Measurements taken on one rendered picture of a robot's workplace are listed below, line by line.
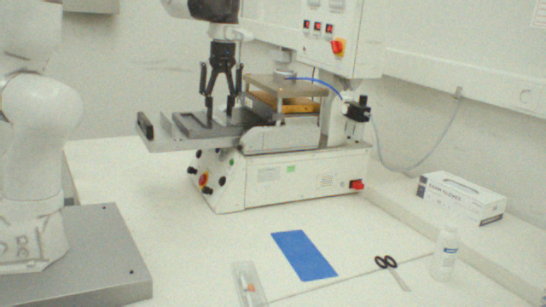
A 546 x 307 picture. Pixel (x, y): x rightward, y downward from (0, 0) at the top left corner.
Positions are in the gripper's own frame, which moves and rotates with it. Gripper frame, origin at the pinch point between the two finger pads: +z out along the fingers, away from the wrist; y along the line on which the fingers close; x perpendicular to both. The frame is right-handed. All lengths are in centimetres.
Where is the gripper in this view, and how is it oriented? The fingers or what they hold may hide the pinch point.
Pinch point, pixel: (219, 108)
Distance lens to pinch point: 139.6
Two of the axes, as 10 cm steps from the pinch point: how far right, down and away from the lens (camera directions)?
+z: -0.9, 9.4, 3.3
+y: -8.9, 0.7, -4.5
